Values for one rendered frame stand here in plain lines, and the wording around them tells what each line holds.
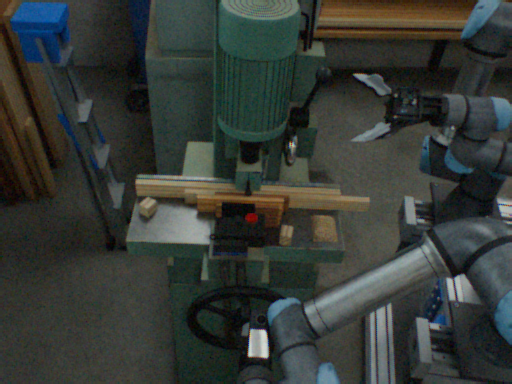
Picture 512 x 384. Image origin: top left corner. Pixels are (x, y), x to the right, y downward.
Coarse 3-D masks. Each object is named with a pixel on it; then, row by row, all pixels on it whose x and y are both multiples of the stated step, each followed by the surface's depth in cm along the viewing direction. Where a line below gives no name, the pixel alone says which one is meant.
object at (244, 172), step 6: (240, 162) 133; (258, 162) 133; (240, 168) 131; (246, 168) 131; (252, 168) 131; (258, 168) 132; (240, 174) 131; (246, 174) 131; (252, 174) 131; (258, 174) 131; (240, 180) 133; (246, 180) 132; (252, 180) 133; (258, 180) 133; (240, 186) 134; (246, 186) 134; (252, 186) 134; (258, 186) 134
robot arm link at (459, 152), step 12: (456, 132) 115; (456, 144) 115; (468, 144) 113; (480, 144) 112; (492, 144) 113; (456, 156) 116; (468, 156) 115; (480, 156) 114; (492, 156) 113; (456, 168) 118; (468, 168) 117; (480, 168) 117; (492, 168) 115
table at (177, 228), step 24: (144, 216) 139; (168, 216) 140; (192, 216) 140; (288, 216) 143; (336, 216) 144; (144, 240) 133; (168, 240) 133; (192, 240) 134; (312, 240) 137; (264, 264) 134
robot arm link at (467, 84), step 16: (480, 0) 130; (496, 0) 127; (480, 16) 126; (496, 16) 125; (464, 32) 132; (480, 32) 128; (496, 32) 126; (464, 48) 134; (480, 48) 130; (496, 48) 129; (464, 64) 137; (480, 64) 133; (464, 80) 137; (480, 80) 135; (480, 96) 138; (448, 128) 145; (432, 144) 150; (448, 144) 146; (432, 160) 150; (448, 176) 151
